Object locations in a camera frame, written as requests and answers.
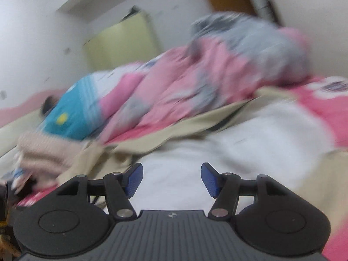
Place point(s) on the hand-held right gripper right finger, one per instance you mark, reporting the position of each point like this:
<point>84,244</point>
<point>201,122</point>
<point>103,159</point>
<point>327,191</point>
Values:
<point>209,179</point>

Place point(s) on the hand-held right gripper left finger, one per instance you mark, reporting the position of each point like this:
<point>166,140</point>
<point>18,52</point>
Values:
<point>135,179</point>

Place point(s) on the beige zip jacket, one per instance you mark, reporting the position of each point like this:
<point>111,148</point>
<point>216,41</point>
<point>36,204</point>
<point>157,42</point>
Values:
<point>258,136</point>

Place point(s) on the blue pink cartoon pillow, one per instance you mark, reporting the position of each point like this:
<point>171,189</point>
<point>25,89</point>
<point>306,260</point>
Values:
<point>76,114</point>

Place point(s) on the pink houndstooth cloth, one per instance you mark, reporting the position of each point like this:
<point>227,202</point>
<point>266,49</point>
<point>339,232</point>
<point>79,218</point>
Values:
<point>46,152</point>

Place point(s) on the pink grey floral quilt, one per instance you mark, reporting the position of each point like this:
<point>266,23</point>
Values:
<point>204,70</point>

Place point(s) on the white blue patterned cloth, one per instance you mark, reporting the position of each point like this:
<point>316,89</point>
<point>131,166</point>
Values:
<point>20,176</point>

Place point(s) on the pink white headboard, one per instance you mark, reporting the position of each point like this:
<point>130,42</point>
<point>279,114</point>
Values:
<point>21,114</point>

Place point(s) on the pink floral blanket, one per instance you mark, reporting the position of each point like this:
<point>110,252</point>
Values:
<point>326,108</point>

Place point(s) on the yellow-green cabinet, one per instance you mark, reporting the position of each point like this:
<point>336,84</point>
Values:
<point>117,43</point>

